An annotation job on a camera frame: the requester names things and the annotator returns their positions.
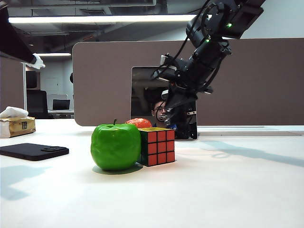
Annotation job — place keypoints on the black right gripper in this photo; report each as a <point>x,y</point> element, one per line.
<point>192,76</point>

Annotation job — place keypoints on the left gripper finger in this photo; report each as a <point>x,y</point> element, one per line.
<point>14,35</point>

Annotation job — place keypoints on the orange plastic fruit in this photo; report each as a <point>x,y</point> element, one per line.
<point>140,123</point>

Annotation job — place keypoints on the green plastic apple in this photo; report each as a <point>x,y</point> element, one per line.
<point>116,145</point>

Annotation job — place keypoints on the square tabletop mirror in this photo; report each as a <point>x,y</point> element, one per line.
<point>142,95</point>

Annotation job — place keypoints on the Rubik's cube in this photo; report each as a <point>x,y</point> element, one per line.
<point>159,147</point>

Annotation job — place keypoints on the short ceiling light strip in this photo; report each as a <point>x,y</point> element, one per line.
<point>54,54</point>

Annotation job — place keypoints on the narrow brown desk partition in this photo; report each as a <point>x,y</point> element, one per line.
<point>12,85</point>

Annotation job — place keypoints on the black office chair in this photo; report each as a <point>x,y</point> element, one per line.
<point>36,104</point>

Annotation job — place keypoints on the white tissue sheet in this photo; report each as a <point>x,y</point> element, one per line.
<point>14,112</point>

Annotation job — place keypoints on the long ceiling light strip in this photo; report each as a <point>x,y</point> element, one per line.
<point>95,19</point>

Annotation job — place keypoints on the background laptop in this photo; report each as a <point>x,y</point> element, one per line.
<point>61,105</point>

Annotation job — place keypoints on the yellow tissue pack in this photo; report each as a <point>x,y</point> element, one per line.
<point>16,127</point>

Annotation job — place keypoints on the black smartphone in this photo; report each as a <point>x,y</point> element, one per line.
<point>33,152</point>

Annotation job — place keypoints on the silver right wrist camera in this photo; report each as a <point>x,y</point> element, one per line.
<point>165,59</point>

